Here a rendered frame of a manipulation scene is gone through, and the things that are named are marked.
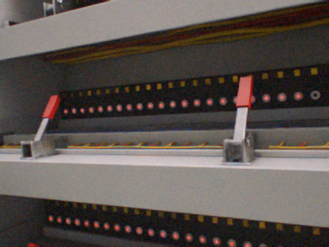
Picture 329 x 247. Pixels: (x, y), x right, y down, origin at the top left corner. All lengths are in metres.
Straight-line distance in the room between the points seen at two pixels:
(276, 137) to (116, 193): 0.17
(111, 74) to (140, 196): 0.36
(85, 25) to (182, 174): 0.24
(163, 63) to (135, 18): 0.21
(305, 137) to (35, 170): 0.31
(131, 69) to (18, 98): 0.21
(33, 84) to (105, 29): 0.28
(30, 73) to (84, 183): 0.34
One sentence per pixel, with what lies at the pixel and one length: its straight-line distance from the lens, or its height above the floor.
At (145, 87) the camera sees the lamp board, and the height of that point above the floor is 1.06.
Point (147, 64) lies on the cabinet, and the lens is 0.63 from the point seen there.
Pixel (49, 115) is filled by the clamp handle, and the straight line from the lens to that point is 0.49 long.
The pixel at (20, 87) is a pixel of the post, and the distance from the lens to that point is 0.67.
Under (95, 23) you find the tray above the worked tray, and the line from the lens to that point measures 0.45.
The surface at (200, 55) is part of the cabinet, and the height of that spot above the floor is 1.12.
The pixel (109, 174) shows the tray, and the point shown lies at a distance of 0.37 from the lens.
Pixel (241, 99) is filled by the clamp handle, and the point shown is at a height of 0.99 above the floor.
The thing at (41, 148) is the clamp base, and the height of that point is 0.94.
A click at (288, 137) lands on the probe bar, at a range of 0.37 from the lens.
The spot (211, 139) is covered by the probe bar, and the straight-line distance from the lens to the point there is 0.39.
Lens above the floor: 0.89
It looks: 12 degrees up
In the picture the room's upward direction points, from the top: 5 degrees clockwise
